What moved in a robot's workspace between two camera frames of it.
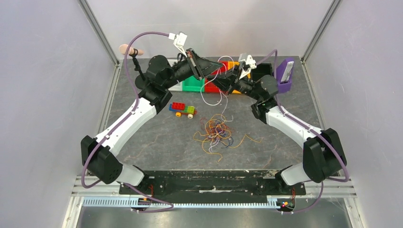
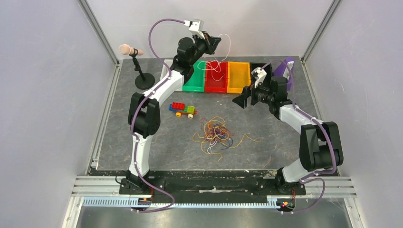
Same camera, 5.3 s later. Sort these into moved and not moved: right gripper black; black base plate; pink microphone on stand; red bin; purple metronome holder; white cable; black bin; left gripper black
Moved: white cable; right gripper black; left gripper black
Not moved: black bin; black base plate; pink microphone on stand; purple metronome holder; red bin
